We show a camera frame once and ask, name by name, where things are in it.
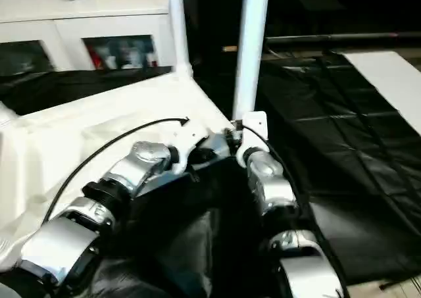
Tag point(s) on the white plastic table leg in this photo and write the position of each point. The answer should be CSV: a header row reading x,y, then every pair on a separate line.
x,y
179,31
4,243
6,115
250,48

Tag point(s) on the white plastic table top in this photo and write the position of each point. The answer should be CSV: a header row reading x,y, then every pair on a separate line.
x,y
65,140

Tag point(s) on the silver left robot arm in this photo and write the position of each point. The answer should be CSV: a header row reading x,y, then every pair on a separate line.
x,y
138,166

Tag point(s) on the black mat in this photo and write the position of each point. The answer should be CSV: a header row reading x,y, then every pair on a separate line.
x,y
329,140

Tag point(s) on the black case with gold label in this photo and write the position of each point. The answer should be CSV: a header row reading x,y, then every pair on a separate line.
x,y
210,21

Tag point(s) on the red white small bottle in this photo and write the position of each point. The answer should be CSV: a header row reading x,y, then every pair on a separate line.
x,y
95,57

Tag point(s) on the black long bar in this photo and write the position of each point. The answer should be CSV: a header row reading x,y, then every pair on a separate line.
x,y
345,37

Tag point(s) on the white cabinet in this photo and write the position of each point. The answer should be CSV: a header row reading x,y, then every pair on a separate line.
x,y
98,18

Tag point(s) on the white flat sheet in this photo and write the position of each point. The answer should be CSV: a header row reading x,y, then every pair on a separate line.
x,y
391,81

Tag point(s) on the black stand leg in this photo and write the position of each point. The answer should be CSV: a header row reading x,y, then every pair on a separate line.
x,y
386,285

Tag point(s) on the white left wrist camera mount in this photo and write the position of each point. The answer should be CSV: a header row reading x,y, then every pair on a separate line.
x,y
187,137

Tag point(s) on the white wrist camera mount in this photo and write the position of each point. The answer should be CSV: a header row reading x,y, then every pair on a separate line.
x,y
187,137
255,123

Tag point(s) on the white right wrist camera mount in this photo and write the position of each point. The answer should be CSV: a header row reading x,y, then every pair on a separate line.
x,y
255,123

